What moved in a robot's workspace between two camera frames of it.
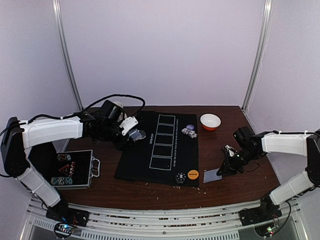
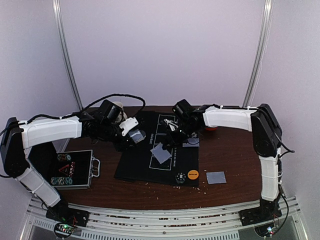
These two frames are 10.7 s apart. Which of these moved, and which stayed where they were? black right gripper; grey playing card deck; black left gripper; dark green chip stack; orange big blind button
Moved: black right gripper
Stayed: orange big blind button; grey playing card deck; black left gripper; dark green chip stack
